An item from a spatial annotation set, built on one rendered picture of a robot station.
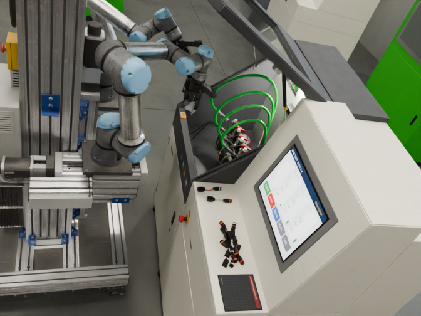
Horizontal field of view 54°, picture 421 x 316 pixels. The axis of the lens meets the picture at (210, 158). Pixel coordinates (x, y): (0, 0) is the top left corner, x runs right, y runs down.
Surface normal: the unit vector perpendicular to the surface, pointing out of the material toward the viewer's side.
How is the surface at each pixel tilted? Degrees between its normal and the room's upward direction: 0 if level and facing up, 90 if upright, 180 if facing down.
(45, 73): 90
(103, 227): 0
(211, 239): 0
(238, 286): 0
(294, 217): 76
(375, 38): 90
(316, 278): 90
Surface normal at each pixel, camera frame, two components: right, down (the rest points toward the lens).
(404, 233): 0.16, 0.69
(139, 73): 0.77, 0.48
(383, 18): -0.94, -0.03
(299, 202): -0.86, -0.25
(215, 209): 0.26, -0.72
